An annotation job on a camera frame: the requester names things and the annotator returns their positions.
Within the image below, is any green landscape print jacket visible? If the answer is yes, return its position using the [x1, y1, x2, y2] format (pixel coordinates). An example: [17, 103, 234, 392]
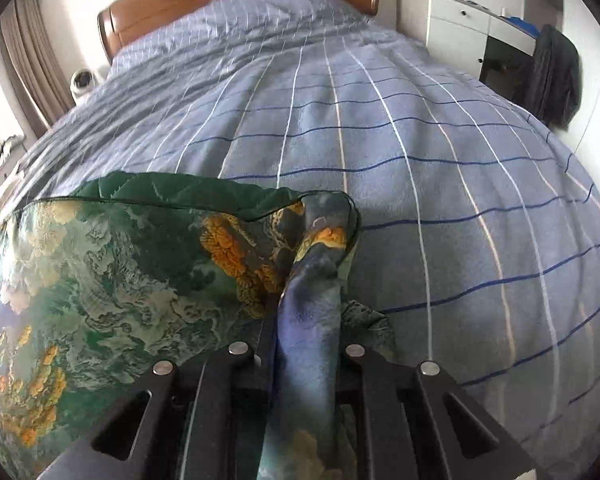
[0, 172, 394, 479]

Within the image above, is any blue plaid bed duvet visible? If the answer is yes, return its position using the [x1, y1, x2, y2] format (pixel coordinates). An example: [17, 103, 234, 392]
[10, 0, 600, 479]

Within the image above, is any white window-side dresser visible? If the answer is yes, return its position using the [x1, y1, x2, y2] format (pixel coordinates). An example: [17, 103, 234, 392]
[0, 136, 28, 186]

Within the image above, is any white round fan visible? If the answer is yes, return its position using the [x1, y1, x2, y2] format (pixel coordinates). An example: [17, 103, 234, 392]
[70, 68, 99, 106]

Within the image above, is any dark jacket on chair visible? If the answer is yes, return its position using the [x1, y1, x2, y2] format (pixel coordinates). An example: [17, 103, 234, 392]
[524, 24, 582, 129]

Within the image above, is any white desk with drawers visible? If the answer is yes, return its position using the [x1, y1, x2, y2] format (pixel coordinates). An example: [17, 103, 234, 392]
[396, 0, 535, 101]

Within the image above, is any beige curtain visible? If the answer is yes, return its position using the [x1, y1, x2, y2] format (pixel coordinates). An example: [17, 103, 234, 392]
[0, 0, 74, 138]

